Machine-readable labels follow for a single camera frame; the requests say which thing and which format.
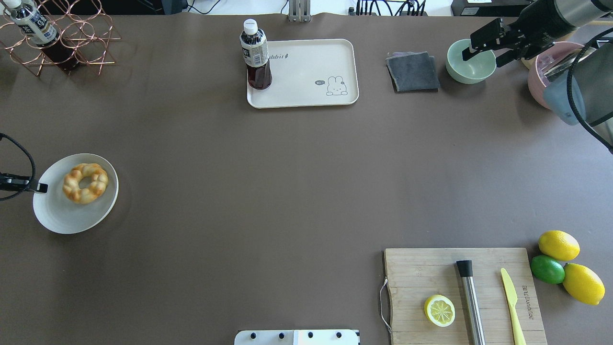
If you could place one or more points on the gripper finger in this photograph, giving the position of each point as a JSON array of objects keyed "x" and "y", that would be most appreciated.
[{"x": 20, "y": 183}]

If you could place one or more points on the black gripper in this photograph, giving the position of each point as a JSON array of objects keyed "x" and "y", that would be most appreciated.
[{"x": 537, "y": 20}]

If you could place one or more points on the white round plate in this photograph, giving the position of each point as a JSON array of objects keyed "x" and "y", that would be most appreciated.
[{"x": 60, "y": 215}]

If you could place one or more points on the glazed twisted donut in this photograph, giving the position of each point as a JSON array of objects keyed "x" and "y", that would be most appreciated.
[{"x": 85, "y": 183}]

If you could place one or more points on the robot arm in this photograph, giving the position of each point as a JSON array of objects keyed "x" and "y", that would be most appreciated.
[{"x": 582, "y": 94}]

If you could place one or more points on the cream rabbit tray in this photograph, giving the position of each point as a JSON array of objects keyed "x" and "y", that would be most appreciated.
[{"x": 315, "y": 72}]

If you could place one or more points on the dark tea bottle on tray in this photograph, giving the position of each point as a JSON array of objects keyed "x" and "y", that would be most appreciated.
[{"x": 255, "y": 49}]

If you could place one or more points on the green bowl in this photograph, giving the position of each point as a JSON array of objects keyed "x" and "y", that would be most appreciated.
[{"x": 476, "y": 69}]

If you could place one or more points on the pink bowl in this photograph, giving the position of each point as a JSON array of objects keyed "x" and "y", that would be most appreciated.
[{"x": 536, "y": 81}]

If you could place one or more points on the grey folded cloth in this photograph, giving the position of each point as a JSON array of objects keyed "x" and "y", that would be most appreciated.
[{"x": 412, "y": 71}]

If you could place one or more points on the dark tea bottle in rack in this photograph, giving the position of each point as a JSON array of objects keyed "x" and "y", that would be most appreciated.
[{"x": 42, "y": 33}]

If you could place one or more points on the yellow lemon upper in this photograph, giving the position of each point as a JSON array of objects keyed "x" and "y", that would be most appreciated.
[{"x": 559, "y": 245}]

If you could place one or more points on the yellow lemon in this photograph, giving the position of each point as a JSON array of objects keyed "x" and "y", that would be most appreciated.
[
  {"x": 559, "y": 245},
  {"x": 583, "y": 284}
]

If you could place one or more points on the steel cylinder tool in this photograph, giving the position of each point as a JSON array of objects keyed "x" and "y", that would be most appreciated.
[{"x": 465, "y": 270}]

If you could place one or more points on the green lime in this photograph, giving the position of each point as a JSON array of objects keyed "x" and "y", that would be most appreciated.
[{"x": 547, "y": 269}]

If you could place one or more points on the wooden cutting board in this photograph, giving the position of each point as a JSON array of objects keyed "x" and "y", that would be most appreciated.
[{"x": 415, "y": 274}]

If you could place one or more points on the yellow lemon lower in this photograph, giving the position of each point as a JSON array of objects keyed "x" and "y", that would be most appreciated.
[{"x": 583, "y": 284}]

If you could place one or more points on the lemon half slice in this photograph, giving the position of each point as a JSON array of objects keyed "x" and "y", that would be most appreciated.
[{"x": 439, "y": 310}]

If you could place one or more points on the yellow plastic knife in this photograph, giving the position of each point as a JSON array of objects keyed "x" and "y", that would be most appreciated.
[{"x": 512, "y": 299}]

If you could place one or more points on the copper wire bottle rack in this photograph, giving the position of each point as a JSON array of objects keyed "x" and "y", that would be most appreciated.
[{"x": 90, "y": 37}]

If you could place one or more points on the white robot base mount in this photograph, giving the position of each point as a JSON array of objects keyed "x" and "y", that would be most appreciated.
[{"x": 329, "y": 336}]

